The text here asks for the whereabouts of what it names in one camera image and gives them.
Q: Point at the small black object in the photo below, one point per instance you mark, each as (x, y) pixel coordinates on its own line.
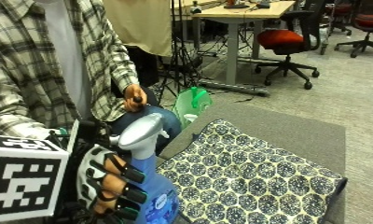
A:
(137, 100)

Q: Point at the blue spray bottle grey trigger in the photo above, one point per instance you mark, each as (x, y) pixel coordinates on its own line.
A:
(153, 189)

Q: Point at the green translucent bag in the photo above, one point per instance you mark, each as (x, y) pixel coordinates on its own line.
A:
(191, 104)

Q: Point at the black tripod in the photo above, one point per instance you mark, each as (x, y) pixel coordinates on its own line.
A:
(178, 56)

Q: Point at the white cube with black markers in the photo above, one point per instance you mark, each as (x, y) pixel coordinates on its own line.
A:
(23, 177)

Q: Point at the the person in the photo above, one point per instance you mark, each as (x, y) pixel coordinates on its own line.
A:
(24, 62)

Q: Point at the blue patterned cream cloth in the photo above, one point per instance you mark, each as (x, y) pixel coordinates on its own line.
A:
(251, 180)

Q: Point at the black device on desk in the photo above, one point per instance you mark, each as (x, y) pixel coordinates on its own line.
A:
(262, 4)
(194, 8)
(235, 4)

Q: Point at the light wooden desk grey legs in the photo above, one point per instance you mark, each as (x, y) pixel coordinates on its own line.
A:
(235, 18)

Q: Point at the black office chair red seat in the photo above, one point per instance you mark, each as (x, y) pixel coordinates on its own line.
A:
(368, 21)
(339, 11)
(283, 40)

